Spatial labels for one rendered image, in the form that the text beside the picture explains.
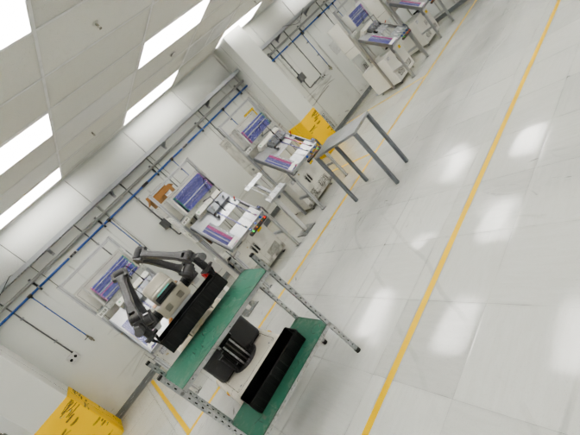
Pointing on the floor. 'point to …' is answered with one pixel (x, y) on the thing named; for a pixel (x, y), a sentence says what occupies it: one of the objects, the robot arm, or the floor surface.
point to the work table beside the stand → (362, 145)
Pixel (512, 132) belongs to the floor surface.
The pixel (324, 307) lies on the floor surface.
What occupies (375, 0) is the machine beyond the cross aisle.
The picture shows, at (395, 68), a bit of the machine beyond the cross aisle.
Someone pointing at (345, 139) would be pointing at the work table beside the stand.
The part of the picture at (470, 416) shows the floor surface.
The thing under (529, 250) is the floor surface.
